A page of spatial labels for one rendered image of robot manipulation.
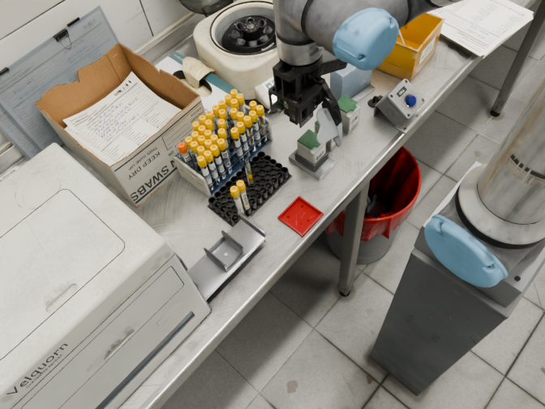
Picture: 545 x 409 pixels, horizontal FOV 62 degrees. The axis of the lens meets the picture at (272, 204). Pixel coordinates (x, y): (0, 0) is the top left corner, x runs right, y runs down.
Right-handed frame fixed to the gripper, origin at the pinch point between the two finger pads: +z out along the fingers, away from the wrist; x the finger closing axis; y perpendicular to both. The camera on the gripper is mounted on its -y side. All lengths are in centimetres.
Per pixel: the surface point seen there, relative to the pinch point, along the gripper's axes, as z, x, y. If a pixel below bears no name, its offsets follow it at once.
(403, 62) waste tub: 6.7, 1.8, -33.0
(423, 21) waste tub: 4.3, -0.8, -45.6
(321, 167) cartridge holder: 10.5, 3.2, 0.6
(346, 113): 5.5, 0.9, -11.4
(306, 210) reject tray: 11.7, 6.9, 10.5
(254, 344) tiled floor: 99, -7, 28
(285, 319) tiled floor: 99, -4, 14
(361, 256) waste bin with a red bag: 89, 6, -21
